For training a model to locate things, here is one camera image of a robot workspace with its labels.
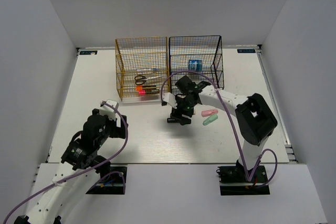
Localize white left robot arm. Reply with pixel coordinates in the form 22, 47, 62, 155
14, 100, 128, 223

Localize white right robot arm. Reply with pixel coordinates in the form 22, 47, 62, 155
162, 76, 278, 182

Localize green cap highlighter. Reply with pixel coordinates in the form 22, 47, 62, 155
167, 118, 176, 123

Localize clear spray bottle blue cap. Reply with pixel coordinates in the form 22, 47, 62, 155
136, 68, 159, 73

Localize orange cap highlighter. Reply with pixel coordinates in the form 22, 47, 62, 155
135, 85, 157, 91

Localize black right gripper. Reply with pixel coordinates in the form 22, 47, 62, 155
171, 94, 198, 126

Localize pink translucent highlighter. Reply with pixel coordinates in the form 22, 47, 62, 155
201, 109, 218, 117

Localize pink cap highlighter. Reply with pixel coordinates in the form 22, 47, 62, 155
138, 89, 160, 95

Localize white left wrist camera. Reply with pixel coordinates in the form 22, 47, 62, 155
99, 100, 119, 122

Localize black wire basket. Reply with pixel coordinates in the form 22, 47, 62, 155
169, 35, 224, 94

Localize dark right table label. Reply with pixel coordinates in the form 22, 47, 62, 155
237, 49, 256, 54

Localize blue tape box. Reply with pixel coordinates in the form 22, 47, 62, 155
188, 59, 203, 71

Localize gold wire basket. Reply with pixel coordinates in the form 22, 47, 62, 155
115, 37, 169, 102

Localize dark left table label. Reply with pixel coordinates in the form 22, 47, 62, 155
79, 50, 98, 55

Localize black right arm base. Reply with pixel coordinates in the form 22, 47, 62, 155
216, 166, 270, 196

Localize green translucent highlighter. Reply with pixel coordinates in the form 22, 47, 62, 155
203, 114, 218, 126

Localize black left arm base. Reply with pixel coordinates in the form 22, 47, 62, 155
86, 166, 128, 195

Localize dark table label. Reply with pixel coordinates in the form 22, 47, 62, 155
237, 49, 256, 54
79, 50, 98, 55

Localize black handled scissors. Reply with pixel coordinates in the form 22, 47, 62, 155
134, 75, 163, 86

